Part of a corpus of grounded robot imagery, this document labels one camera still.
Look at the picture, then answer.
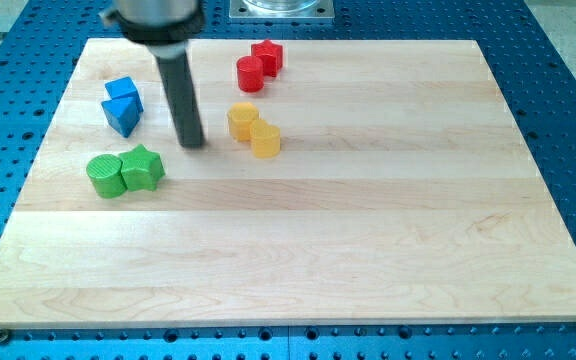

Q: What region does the wooden board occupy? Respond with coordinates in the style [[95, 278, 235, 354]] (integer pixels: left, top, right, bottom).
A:
[[0, 38, 576, 329]]

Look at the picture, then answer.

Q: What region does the red star block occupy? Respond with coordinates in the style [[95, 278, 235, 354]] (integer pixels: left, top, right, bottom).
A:
[[251, 39, 284, 77]]

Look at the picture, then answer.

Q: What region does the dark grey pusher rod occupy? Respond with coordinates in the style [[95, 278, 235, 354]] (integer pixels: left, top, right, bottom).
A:
[[153, 43, 204, 149]]

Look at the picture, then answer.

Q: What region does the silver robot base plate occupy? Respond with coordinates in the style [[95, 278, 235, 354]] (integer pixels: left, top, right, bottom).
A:
[[228, 0, 335, 20]]

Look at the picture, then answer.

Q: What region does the left board clamp screw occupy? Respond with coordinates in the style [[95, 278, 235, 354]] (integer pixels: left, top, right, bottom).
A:
[[0, 329, 13, 345]]

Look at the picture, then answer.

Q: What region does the green cylinder block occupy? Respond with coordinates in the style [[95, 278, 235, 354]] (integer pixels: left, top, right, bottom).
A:
[[86, 154, 127, 198]]

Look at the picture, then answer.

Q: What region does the red cylinder block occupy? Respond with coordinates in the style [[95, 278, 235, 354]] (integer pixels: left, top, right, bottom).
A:
[[236, 55, 264, 92]]

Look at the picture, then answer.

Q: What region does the yellow hexagon block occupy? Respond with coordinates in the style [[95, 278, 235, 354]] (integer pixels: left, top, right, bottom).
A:
[[227, 102, 260, 142]]

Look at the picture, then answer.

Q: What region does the green star block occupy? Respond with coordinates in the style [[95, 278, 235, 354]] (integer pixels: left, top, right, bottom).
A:
[[119, 144, 165, 191]]

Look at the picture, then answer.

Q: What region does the blue cube block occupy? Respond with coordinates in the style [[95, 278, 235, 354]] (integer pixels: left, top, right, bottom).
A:
[[105, 76, 144, 113]]

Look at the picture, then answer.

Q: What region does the blue triangle block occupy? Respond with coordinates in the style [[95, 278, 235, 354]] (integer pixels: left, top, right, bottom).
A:
[[101, 97, 140, 138]]

